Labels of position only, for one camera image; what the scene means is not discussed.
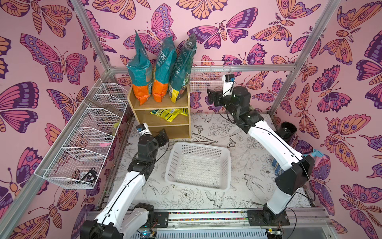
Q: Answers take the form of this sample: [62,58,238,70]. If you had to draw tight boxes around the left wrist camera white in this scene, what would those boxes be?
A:
[136,123,152,136]

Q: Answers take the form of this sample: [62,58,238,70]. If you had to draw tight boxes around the teal yellow fertilizer bag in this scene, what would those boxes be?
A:
[169,33,197,103]

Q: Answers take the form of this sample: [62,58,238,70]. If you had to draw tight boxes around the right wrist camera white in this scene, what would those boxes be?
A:
[222,74,235,97]

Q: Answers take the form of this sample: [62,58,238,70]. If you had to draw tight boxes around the black camera lens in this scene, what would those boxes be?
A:
[277,121,297,142]

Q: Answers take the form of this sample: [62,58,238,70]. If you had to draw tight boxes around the wooden three-tier shelf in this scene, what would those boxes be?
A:
[127,84,192,140]

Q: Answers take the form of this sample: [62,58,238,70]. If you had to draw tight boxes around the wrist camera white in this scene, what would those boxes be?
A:
[222,74,235,97]
[136,123,152,136]

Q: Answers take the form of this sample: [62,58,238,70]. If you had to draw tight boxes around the yellow fertilizer packet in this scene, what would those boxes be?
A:
[150,108,189,122]

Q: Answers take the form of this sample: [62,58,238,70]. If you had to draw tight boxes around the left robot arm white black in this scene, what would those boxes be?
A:
[80,124,169,239]

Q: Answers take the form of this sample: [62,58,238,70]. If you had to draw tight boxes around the white plastic basket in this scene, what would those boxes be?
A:
[165,142,231,192]

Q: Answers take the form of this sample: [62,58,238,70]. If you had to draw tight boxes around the teal spray bottle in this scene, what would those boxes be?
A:
[303,149,324,161]

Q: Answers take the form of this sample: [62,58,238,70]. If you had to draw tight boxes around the white wire wall rack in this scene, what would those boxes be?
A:
[34,83,128,189]

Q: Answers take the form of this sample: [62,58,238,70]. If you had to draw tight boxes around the teal orange fertilizer bag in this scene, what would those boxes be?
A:
[126,32,153,105]
[152,36,177,103]

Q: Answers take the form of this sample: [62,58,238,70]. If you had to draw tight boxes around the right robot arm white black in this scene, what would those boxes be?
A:
[207,87,315,226]

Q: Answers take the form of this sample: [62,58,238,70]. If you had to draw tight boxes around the small white wire basket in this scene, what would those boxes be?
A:
[189,59,233,93]

